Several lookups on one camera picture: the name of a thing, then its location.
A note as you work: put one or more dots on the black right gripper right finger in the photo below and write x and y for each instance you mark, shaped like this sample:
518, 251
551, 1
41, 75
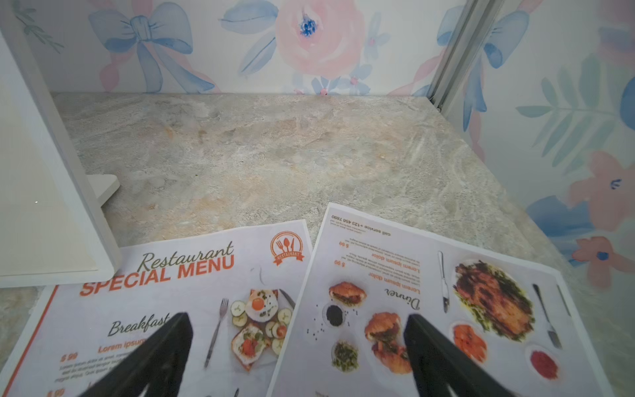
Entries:
442, 369

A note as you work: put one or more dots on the restaurant special menu sheet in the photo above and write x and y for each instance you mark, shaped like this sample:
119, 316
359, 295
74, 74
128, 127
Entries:
238, 288

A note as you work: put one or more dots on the white narrow rack front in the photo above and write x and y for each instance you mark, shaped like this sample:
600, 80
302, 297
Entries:
53, 230

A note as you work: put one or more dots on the aluminium frame post right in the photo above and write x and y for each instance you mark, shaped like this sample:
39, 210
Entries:
473, 24

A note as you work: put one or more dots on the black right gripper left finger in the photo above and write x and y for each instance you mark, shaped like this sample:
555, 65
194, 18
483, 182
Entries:
155, 368

